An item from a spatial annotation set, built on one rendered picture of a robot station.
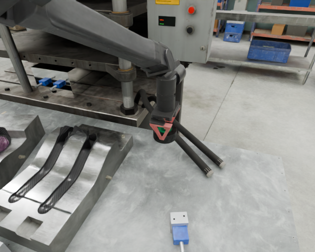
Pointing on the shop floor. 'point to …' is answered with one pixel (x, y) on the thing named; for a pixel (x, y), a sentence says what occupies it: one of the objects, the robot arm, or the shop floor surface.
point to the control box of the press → (183, 31)
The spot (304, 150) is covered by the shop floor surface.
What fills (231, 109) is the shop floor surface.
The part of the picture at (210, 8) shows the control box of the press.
